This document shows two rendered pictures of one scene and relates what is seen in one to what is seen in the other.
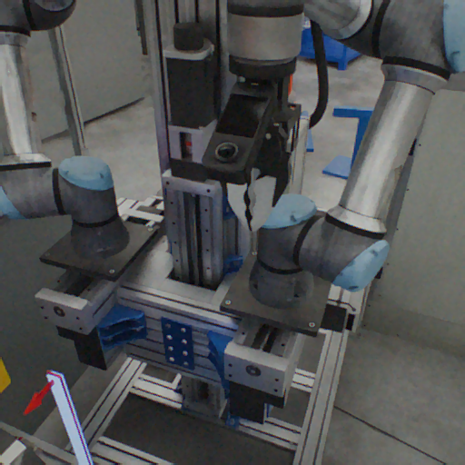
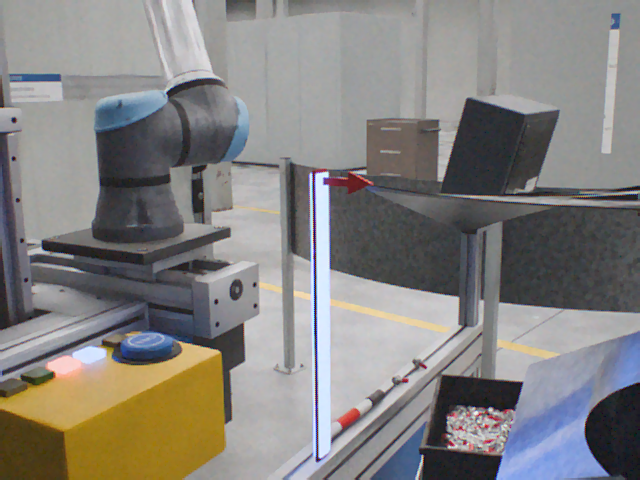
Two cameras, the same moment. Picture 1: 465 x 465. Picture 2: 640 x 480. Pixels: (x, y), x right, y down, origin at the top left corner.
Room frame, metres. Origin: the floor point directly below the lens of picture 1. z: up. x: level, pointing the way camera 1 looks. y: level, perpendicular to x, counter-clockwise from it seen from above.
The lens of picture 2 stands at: (0.32, 1.00, 1.28)
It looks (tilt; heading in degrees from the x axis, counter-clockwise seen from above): 13 degrees down; 279
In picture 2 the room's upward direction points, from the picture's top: 1 degrees counter-clockwise
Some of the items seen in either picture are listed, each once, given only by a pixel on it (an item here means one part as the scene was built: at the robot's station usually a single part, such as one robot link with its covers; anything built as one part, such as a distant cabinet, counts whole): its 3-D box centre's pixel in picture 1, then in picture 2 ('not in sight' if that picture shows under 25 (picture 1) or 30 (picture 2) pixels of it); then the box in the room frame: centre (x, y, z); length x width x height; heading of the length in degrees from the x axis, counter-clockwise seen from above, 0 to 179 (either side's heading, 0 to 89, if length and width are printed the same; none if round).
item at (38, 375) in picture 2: not in sight; (37, 375); (0.59, 0.55, 1.08); 0.02 x 0.02 x 0.01; 67
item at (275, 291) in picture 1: (281, 269); (136, 203); (0.79, -0.12, 1.09); 0.15 x 0.15 x 0.10
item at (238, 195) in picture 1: (245, 191); not in sight; (0.50, -0.02, 1.46); 0.06 x 0.03 x 0.09; 158
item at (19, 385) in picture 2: not in sight; (9, 387); (0.60, 0.57, 1.08); 0.02 x 0.02 x 0.01; 67
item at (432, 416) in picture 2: not in sight; (496, 438); (0.22, 0.16, 0.85); 0.22 x 0.17 x 0.07; 83
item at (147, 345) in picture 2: not in sight; (147, 348); (0.53, 0.49, 1.08); 0.04 x 0.04 x 0.02
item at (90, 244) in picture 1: (97, 226); not in sight; (0.96, 0.34, 1.09); 0.15 x 0.15 x 0.10
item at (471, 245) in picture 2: not in sight; (470, 270); (0.23, -0.23, 0.96); 0.03 x 0.03 x 0.20; 67
